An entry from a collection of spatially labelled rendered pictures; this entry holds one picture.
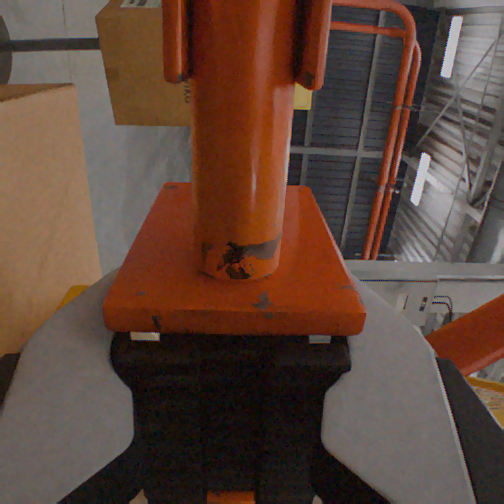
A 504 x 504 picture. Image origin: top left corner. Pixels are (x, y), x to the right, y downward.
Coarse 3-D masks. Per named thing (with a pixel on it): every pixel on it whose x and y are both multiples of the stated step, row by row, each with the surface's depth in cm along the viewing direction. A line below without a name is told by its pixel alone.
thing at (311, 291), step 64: (128, 256) 10; (192, 256) 10; (320, 256) 10; (128, 320) 8; (192, 320) 8; (256, 320) 8; (320, 320) 8; (128, 384) 8; (192, 384) 8; (256, 384) 9; (320, 384) 8; (192, 448) 9; (256, 448) 11
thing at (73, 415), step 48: (96, 288) 10; (48, 336) 9; (96, 336) 9; (48, 384) 7; (96, 384) 7; (0, 432) 6; (48, 432) 6; (96, 432) 6; (0, 480) 5; (48, 480) 6; (96, 480) 6; (144, 480) 7
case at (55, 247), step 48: (0, 96) 21; (48, 96) 24; (0, 144) 19; (48, 144) 24; (0, 192) 19; (48, 192) 25; (0, 240) 19; (48, 240) 25; (0, 288) 20; (48, 288) 25; (0, 336) 20
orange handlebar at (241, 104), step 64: (192, 0) 7; (256, 0) 6; (320, 0) 6; (192, 64) 7; (256, 64) 7; (320, 64) 7; (192, 128) 8; (256, 128) 7; (192, 192) 9; (256, 192) 8; (256, 256) 9
